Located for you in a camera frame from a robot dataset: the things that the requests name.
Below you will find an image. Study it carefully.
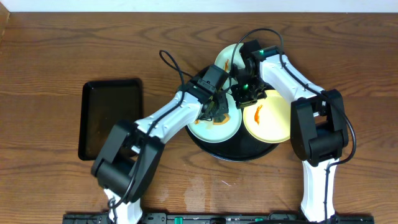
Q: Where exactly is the yellow plate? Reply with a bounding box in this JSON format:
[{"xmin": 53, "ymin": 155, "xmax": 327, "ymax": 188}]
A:
[{"xmin": 243, "ymin": 90, "xmax": 290, "ymax": 144}]

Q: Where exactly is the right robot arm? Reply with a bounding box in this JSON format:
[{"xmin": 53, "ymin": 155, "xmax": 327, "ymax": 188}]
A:
[{"xmin": 230, "ymin": 40, "xmax": 353, "ymax": 223}]

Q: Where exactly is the light blue plate back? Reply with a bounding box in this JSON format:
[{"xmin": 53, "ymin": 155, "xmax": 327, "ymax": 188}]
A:
[{"xmin": 215, "ymin": 43, "xmax": 245, "ymax": 73}]

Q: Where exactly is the light blue plate front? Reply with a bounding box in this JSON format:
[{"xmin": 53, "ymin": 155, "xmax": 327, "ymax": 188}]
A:
[{"xmin": 187, "ymin": 94, "xmax": 242, "ymax": 143}]

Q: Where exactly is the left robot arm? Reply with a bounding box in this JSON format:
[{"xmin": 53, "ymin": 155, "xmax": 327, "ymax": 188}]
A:
[{"xmin": 91, "ymin": 65, "xmax": 229, "ymax": 223}]

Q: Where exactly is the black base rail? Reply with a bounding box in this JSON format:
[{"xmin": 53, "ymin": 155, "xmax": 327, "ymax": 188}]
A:
[{"xmin": 62, "ymin": 211, "xmax": 376, "ymax": 224}]

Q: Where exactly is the light blue plate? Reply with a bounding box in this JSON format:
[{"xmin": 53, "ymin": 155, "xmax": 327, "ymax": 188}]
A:
[
  {"xmin": 215, "ymin": 43, "xmax": 245, "ymax": 73},
  {"xmin": 187, "ymin": 94, "xmax": 242, "ymax": 143}
]

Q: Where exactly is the black round tray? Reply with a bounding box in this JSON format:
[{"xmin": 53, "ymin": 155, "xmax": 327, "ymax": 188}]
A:
[{"xmin": 185, "ymin": 109, "xmax": 278, "ymax": 162}]

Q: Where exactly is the orange green sponge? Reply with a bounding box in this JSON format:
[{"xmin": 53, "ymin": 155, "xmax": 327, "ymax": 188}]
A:
[{"xmin": 213, "ymin": 113, "xmax": 230, "ymax": 125}]

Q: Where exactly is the black rectangular tray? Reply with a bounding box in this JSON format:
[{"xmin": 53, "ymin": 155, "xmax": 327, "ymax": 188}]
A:
[{"xmin": 78, "ymin": 78, "xmax": 144, "ymax": 161}]

